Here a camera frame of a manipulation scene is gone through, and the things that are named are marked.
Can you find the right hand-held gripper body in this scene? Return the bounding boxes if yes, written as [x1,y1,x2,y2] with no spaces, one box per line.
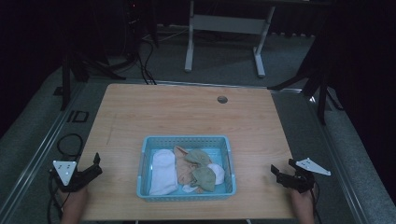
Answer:
[276,157,332,194]

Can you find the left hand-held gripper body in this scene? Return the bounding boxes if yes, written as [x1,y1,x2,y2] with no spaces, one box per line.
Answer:
[49,160,92,193]

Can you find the person's left hand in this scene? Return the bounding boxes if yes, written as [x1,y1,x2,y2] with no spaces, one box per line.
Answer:
[59,186,90,224]

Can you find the person's right hand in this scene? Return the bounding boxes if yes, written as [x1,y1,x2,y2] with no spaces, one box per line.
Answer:
[290,188,316,224]

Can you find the small white sock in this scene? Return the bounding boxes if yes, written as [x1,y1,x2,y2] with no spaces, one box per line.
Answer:
[206,162,226,186]

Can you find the long white sock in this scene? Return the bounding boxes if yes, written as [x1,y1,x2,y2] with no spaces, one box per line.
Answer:
[148,148,178,197]

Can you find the green sock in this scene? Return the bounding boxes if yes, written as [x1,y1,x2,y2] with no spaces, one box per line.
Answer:
[183,148,213,168]
[190,165,217,193]

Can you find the black tripod stand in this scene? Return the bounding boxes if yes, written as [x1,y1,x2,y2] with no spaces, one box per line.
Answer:
[267,59,345,126]
[60,46,127,112]

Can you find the beige sock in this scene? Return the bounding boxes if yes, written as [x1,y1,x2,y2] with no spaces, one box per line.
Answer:
[173,145,201,194]

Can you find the light blue plastic basket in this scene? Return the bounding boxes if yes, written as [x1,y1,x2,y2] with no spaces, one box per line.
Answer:
[136,134,237,203]

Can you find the dark computer tower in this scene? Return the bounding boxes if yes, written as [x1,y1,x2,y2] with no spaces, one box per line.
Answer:
[123,0,158,58]

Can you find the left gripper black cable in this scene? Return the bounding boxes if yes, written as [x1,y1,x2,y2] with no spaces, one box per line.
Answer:
[46,169,64,224]

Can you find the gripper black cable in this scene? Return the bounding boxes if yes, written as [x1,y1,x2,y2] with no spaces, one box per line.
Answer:
[46,169,64,224]
[310,182,323,224]

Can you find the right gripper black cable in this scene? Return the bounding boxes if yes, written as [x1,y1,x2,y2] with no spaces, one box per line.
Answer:
[310,182,323,224]

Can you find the black hanging cables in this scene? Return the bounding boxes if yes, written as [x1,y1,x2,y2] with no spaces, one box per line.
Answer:
[135,38,158,86]

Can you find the white metal desk frame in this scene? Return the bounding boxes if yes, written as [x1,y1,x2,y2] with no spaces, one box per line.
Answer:
[184,0,276,78]

